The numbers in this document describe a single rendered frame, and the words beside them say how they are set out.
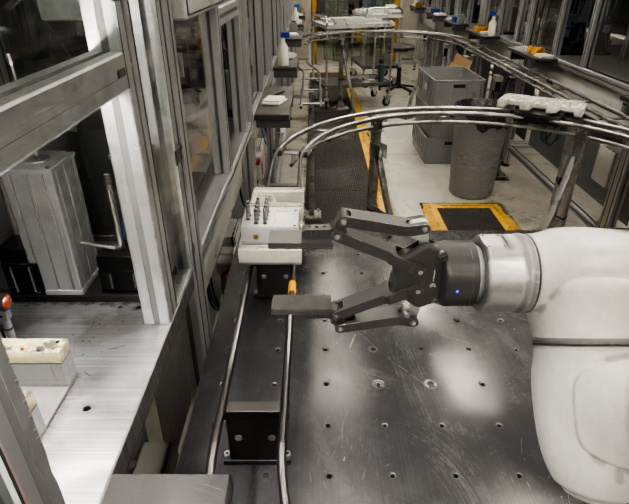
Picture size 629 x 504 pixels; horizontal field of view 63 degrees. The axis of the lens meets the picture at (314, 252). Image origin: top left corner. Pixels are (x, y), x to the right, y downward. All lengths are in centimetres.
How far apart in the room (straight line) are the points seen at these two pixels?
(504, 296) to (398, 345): 63
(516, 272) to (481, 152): 303
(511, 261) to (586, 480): 23
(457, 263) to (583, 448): 22
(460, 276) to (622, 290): 16
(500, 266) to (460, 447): 50
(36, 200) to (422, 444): 77
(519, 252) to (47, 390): 64
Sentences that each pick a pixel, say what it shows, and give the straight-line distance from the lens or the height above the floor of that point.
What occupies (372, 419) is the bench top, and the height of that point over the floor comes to 68.
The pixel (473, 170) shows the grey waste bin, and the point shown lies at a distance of 363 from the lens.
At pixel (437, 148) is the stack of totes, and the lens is 432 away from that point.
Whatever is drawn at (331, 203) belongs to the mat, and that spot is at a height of 1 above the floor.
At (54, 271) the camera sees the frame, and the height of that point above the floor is 97.
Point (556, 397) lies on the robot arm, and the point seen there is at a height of 104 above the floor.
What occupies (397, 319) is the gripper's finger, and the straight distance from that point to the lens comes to 61.
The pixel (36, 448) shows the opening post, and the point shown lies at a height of 107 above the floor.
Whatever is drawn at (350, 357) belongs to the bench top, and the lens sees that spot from 114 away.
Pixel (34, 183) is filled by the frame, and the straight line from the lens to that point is 91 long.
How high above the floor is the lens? 143
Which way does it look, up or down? 29 degrees down
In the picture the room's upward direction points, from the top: straight up
